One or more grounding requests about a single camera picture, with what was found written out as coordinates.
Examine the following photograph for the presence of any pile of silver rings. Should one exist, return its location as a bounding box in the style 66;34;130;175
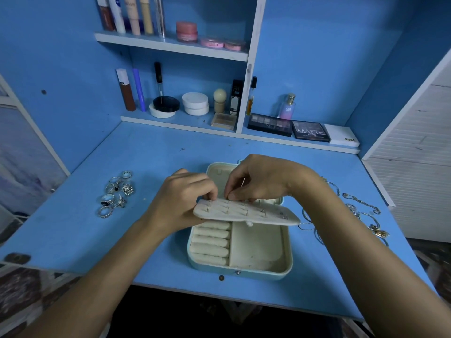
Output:
96;170;135;219

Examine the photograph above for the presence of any blue cosmetic tube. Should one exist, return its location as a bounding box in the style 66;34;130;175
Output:
133;69;148;113

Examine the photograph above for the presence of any white shelf unit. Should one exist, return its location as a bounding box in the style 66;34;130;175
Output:
93;0;360;155

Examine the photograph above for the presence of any tall beige cosmetic tube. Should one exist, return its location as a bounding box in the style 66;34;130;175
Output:
124;0;142;37

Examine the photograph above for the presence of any cream jewellery box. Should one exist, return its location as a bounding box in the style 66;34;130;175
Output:
187;161;302;281

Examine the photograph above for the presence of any beige makeup sponge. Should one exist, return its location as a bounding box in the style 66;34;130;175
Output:
213;88;228;115

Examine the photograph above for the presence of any brown lipstick tube white cap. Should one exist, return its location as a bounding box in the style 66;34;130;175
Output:
116;68;137;112

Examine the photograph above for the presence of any white bowl black inside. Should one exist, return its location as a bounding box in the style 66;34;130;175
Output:
148;96;180;119

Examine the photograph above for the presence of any short beige cosmetic tube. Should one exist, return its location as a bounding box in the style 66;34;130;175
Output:
140;0;155;36

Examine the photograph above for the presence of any person's dark clothing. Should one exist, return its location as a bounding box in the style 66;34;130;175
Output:
106;285;353;338

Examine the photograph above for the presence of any white slatted cabinet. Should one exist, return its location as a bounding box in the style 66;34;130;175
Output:
361;49;451;244

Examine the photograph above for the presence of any small pink perfume bottle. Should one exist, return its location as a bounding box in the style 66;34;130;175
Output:
278;94;297;121

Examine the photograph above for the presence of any dark eyeshadow palette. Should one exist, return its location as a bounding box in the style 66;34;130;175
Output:
247;113;293;137

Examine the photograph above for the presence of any white flat box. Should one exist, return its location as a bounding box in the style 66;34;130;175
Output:
324;123;360;149

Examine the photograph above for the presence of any person's right forearm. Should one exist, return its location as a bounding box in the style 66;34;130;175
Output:
292;176;451;338

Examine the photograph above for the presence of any black cosmetic bottle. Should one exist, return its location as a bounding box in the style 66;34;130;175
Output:
230;79;245;115

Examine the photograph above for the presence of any person's left hand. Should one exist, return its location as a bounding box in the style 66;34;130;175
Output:
144;169;219;240

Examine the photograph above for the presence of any pile of silver bracelets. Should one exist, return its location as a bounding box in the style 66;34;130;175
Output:
299;179;390;247

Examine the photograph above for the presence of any person's left forearm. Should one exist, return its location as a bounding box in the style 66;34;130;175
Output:
21;225;180;338

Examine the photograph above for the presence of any white tube blue label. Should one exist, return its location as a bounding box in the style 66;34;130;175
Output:
109;0;127;35

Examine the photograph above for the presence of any square brown powder compact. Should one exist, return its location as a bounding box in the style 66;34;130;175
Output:
211;112;238;131

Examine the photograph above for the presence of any person's right hand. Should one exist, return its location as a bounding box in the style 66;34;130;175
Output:
224;154;318;203

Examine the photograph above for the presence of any thin dark cosmetic bottle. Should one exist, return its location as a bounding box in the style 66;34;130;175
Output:
246;76;258;117

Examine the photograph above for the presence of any black makeup brush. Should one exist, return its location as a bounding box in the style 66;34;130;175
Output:
155;62;165;99

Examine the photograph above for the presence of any white round cream jar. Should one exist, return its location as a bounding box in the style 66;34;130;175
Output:
182;92;211;117

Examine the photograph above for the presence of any pink round jar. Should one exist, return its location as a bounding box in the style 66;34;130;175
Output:
175;22;199;43

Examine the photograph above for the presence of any white framed marbled panel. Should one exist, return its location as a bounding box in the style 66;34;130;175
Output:
0;74;71;230

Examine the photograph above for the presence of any black lettered eyeshadow palette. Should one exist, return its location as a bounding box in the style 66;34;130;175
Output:
292;121;331;144

